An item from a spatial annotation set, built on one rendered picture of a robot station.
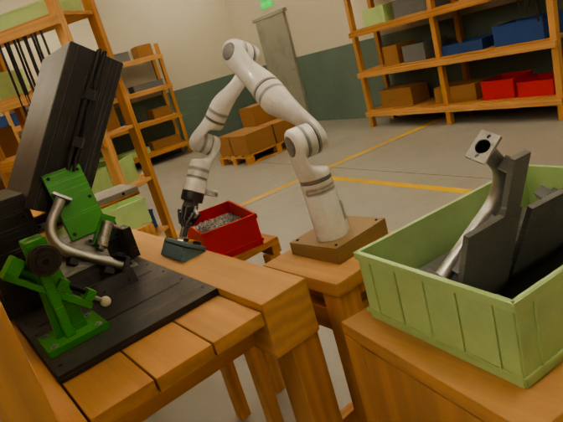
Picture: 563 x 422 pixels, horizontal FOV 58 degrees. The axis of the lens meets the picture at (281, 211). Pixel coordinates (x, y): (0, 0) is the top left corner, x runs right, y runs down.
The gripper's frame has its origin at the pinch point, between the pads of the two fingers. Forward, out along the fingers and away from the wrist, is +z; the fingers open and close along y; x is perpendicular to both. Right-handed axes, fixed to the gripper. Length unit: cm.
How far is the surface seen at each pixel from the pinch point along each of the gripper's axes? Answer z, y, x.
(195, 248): 3.8, 12.8, -1.3
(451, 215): -20, 79, 31
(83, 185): -7.5, -3.5, -34.5
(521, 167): -25, 109, 5
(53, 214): 2.8, 1.2, -41.9
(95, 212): -0.4, -1.2, -29.6
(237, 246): 0.8, 3.7, 19.8
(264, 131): -165, -479, 336
